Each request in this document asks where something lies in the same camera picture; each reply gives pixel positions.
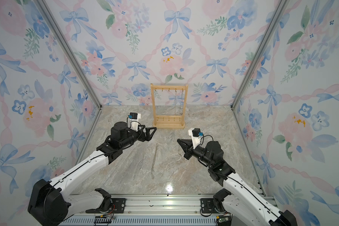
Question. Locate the right aluminium corner post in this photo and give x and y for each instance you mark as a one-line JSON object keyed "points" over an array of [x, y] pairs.
{"points": [[274, 22]]}

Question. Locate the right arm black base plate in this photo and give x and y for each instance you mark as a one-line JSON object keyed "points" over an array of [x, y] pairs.
{"points": [[208, 207]]}

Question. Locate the aluminium corner post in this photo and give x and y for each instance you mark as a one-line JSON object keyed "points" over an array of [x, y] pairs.
{"points": [[274, 22], [52, 23]]}

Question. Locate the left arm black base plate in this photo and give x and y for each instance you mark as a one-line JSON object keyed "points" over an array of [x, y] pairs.
{"points": [[115, 205]]}

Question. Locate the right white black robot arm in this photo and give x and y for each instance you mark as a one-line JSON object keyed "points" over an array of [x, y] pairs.
{"points": [[235, 197]]}

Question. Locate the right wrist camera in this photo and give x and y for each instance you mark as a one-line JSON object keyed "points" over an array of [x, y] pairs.
{"points": [[196, 136]]}

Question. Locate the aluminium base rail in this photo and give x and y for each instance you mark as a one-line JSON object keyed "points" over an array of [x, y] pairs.
{"points": [[156, 210]]}

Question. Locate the left aluminium corner post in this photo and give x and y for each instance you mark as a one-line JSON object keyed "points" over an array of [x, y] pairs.
{"points": [[52, 23]]}

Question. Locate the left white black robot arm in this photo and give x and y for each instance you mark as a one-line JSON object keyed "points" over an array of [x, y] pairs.
{"points": [[52, 202]]}

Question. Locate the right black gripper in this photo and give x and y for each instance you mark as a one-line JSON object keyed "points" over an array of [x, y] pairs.
{"points": [[187, 144]]}

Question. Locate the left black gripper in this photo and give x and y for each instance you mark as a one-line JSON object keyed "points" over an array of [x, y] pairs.
{"points": [[148, 136]]}

